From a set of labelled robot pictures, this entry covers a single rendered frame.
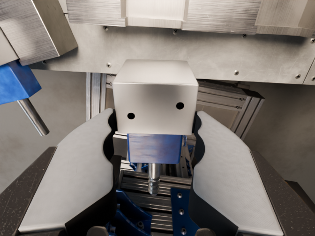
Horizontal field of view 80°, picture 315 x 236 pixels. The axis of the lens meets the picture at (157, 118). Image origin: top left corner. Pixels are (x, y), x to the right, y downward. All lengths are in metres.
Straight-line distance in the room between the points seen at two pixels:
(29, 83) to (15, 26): 0.06
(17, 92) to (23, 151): 1.46
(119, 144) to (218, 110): 0.57
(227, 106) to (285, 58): 0.70
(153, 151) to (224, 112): 0.89
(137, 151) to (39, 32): 0.16
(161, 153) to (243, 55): 0.19
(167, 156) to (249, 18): 0.13
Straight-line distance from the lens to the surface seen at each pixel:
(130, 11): 0.20
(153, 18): 0.19
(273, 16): 0.22
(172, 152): 0.15
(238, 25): 0.18
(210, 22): 0.18
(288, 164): 1.77
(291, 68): 0.33
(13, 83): 0.26
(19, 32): 0.25
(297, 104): 1.47
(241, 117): 1.07
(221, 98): 0.96
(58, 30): 0.25
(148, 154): 0.15
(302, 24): 0.23
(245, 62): 0.29
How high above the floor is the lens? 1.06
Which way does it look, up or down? 59 degrees down
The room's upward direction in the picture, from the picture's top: 179 degrees counter-clockwise
